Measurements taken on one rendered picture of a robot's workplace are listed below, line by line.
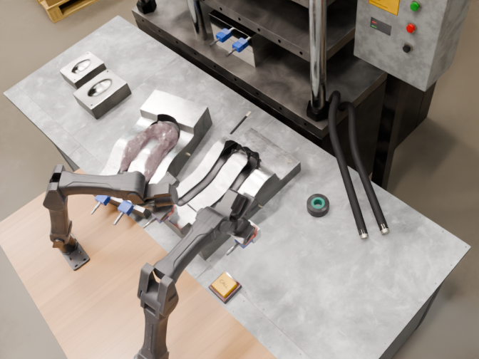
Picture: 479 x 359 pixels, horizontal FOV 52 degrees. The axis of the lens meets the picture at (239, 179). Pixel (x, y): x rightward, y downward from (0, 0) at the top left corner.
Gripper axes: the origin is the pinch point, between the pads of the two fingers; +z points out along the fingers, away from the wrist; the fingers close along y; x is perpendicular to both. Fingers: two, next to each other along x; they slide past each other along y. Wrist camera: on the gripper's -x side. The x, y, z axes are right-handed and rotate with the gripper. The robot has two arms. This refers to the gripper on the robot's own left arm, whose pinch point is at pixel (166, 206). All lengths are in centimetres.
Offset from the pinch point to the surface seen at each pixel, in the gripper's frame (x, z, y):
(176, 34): -55, 53, 80
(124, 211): 13.0, 5.7, 13.7
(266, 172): -32.1, 9.0, -15.2
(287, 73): -72, 47, 20
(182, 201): -4.0, 7.3, 0.0
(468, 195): -98, 122, -72
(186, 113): -28.7, 19.3, 28.9
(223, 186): -18.1, 10.4, -6.5
